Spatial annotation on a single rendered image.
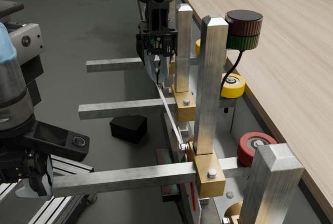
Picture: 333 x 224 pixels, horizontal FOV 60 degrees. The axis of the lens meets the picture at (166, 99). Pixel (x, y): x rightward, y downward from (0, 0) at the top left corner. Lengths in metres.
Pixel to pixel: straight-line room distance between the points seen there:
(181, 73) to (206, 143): 0.25
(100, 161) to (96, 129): 0.30
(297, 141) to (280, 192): 0.34
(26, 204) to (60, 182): 0.87
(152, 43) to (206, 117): 0.18
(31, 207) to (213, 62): 1.15
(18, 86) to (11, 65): 0.04
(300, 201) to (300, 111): 0.20
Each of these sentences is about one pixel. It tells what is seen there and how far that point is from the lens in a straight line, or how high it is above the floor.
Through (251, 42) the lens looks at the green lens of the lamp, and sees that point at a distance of 0.49.
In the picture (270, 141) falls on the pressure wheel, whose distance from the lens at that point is 0.63.
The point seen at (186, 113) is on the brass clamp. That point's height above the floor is 0.84.
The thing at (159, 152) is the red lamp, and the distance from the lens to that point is 0.86.
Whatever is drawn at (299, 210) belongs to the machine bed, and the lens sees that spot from 0.74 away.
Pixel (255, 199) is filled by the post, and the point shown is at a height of 1.05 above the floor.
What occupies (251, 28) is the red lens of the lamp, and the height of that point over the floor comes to 1.15.
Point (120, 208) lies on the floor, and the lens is 1.61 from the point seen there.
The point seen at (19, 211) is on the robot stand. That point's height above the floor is 0.21.
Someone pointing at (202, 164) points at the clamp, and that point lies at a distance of 0.61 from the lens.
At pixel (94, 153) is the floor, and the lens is 1.89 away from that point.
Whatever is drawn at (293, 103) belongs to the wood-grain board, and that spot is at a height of 0.90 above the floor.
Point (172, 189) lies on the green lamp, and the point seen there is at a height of 0.70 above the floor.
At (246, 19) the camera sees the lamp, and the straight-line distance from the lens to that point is 0.48.
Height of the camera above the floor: 1.32
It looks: 35 degrees down
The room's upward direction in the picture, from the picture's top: straight up
